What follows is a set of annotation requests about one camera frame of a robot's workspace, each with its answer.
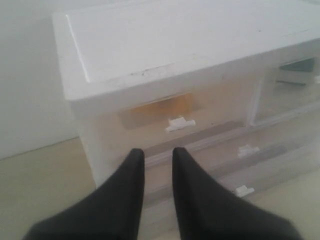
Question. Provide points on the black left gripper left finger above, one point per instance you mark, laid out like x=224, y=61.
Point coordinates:
x=111, y=212

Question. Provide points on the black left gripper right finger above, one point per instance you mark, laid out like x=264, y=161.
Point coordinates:
x=205, y=210

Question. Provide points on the yellow cheese block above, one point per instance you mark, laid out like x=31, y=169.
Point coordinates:
x=175, y=106

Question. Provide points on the translucent bottom wide drawer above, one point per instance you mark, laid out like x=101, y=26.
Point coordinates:
x=252, y=173

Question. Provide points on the translucent wide drawer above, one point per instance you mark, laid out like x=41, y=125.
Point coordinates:
x=252, y=173
x=257, y=144

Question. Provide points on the white plastic drawer cabinet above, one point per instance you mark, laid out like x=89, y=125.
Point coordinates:
x=124, y=55

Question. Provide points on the translucent middle wide drawer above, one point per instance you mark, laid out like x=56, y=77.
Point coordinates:
x=257, y=144

